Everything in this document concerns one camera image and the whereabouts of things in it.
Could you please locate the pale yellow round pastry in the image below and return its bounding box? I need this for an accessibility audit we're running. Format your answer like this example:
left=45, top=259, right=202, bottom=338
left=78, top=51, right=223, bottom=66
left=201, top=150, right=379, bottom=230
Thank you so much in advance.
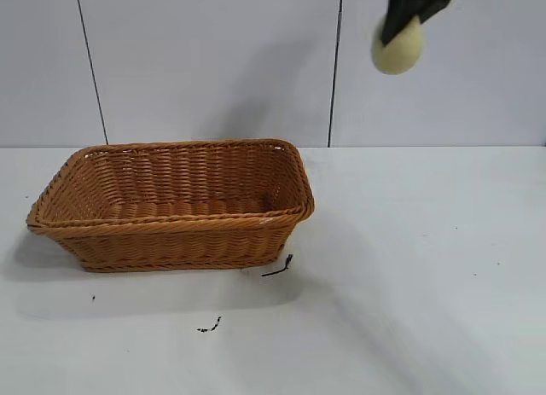
left=370, top=17, right=427, bottom=76

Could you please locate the brown woven wicker basket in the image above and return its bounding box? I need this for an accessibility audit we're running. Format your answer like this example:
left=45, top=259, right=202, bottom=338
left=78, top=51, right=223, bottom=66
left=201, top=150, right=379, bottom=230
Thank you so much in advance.
left=26, top=138, right=317, bottom=273

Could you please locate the black wire scrap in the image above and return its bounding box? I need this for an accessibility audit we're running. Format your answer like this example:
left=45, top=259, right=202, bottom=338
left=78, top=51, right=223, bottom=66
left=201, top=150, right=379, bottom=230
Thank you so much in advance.
left=261, top=253, right=294, bottom=278

